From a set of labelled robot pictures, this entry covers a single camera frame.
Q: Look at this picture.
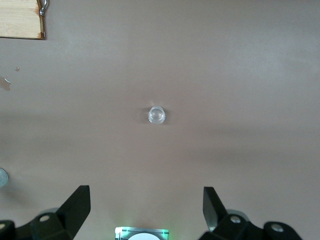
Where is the wooden cutting board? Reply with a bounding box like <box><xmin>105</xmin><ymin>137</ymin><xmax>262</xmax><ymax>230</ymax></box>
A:
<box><xmin>0</xmin><ymin>0</ymin><xmax>47</xmax><ymax>41</ymax></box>

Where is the clear plastic cup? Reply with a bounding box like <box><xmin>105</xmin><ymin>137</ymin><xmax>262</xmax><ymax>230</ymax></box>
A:
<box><xmin>147</xmin><ymin>105</ymin><xmax>166</xmax><ymax>124</ymax></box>

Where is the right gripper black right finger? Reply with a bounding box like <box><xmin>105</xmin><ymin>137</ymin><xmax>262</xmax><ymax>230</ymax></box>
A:
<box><xmin>202</xmin><ymin>186</ymin><xmax>304</xmax><ymax>240</ymax></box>

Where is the liquid spill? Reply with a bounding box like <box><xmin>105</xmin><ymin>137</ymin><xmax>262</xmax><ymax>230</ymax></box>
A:
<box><xmin>0</xmin><ymin>66</ymin><xmax>21</xmax><ymax>92</ymax></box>

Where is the steel jigger measuring cup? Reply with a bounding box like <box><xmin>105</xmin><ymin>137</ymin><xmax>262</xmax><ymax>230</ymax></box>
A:
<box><xmin>0</xmin><ymin>167</ymin><xmax>9</xmax><ymax>189</ymax></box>

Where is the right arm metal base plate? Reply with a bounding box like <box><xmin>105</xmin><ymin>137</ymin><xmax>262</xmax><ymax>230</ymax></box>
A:
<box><xmin>114</xmin><ymin>226</ymin><xmax>170</xmax><ymax>240</ymax></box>

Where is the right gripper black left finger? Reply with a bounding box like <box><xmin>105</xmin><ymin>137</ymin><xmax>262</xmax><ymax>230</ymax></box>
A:
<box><xmin>0</xmin><ymin>184</ymin><xmax>91</xmax><ymax>240</ymax></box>

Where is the metal cutting board handle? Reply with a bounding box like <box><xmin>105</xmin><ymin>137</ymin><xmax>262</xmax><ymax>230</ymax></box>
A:
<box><xmin>39</xmin><ymin>0</ymin><xmax>50</xmax><ymax>17</ymax></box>

